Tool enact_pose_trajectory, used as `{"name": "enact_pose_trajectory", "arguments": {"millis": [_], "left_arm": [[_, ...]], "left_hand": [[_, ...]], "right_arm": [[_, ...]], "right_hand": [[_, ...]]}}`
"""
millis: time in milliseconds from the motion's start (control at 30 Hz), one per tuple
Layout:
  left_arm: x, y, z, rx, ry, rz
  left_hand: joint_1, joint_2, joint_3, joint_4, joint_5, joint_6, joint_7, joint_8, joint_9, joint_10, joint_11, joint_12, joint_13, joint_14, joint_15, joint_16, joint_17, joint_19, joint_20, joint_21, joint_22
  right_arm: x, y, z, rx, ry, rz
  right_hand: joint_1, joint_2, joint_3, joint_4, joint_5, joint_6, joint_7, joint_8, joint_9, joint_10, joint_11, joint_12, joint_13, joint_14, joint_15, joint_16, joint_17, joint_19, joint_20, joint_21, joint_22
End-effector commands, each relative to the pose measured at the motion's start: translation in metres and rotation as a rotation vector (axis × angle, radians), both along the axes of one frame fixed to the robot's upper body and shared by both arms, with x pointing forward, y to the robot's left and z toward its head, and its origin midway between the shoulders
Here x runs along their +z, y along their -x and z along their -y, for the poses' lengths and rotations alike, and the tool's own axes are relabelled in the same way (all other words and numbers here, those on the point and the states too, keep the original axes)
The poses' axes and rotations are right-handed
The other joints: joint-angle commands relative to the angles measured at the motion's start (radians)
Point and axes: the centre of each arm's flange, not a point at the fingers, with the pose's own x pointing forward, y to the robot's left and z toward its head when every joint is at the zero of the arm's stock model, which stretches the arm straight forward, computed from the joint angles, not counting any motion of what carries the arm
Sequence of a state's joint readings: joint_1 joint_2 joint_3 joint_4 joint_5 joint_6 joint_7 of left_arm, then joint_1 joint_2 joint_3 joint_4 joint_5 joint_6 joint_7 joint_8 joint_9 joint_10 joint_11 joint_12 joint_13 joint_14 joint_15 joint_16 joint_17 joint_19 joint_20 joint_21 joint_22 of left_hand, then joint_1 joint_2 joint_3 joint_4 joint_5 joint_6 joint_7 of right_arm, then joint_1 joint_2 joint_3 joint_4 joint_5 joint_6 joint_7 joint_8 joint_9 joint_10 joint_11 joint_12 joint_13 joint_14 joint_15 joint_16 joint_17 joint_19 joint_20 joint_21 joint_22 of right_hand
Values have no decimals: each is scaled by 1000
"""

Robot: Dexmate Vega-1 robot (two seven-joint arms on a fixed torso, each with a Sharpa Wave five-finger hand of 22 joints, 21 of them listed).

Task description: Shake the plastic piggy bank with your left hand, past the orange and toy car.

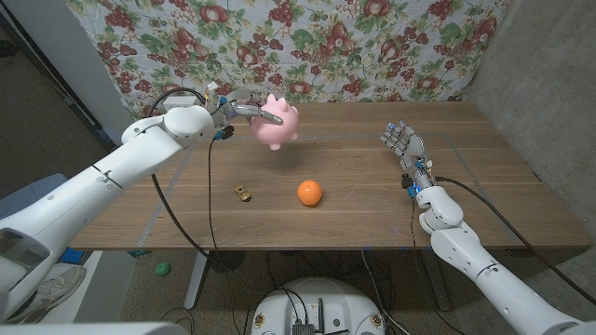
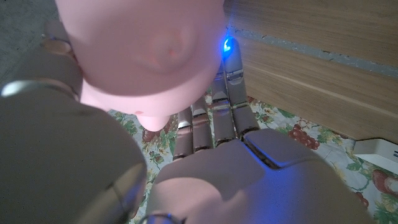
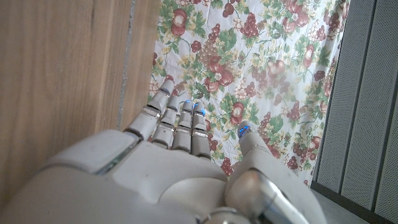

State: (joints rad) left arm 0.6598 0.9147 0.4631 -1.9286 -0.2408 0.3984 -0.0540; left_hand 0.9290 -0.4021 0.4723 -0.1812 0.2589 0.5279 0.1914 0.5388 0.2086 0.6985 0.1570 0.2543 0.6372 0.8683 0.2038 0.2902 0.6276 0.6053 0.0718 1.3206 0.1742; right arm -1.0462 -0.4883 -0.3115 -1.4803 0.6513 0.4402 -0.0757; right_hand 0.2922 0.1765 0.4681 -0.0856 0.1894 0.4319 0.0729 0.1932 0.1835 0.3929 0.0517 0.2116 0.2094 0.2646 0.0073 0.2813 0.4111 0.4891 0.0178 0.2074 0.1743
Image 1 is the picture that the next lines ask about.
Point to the floral fruit print backdrop cloth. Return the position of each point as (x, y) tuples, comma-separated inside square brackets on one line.
[(349, 46)]

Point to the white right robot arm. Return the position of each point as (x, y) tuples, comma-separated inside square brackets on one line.
[(465, 253)]

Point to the orange fruit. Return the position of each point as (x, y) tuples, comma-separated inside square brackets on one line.
[(309, 192)]

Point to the pink plastic piggy bank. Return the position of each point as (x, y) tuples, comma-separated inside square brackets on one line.
[(278, 130)]

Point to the white robot torso panel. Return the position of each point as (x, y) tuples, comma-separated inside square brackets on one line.
[(93, 329)]

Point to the black round fan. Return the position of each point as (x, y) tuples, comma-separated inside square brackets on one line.
[(230, 260)]

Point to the metal table leg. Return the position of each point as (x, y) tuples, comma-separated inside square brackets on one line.
[(195, 284), (437, 284)]

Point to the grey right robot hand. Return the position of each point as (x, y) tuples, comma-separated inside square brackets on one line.
[(410, 150)]

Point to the gold toy car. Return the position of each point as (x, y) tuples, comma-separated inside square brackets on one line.
[(242, 193)]

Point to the grey white sneaker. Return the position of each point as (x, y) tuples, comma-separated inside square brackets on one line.
[(51, 290)]

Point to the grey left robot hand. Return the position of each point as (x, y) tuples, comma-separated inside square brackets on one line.
[(235, 110)]

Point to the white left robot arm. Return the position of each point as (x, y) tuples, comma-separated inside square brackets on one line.
[(93, 186)]

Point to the dark brown door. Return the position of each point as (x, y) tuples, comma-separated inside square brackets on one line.
[(32, 102)]

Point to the white robot torso base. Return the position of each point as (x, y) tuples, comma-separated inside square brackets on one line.
[(321, 302)]

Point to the blue black floor item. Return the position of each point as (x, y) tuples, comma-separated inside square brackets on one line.
[(72, 256)]

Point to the green ball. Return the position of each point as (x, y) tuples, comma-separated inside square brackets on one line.
[(162, 269)]

